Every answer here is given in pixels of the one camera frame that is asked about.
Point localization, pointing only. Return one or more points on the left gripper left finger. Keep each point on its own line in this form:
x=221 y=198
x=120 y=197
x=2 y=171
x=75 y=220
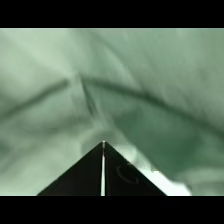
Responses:
x=85 y=176

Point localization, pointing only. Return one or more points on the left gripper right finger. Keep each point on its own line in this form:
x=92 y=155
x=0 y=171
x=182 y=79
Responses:
x=128 y=178

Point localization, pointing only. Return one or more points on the pale green shirt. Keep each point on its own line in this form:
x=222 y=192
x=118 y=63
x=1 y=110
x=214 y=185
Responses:
x=110 y=86

